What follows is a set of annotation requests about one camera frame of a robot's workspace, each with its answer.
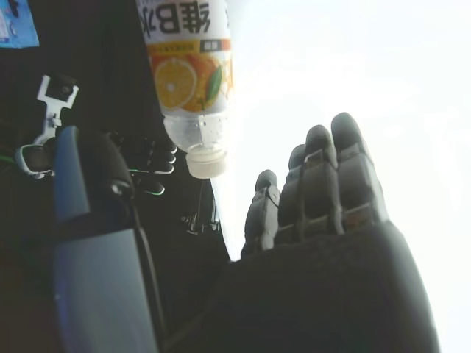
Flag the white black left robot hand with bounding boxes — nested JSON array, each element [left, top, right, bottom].
[[51, 112, 442, 353]]

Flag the orange juice bottle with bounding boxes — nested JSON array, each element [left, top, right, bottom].
[[135, 0, 236, 180]]

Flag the small blue object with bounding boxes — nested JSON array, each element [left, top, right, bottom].
[[0, 0, 40, 49]]

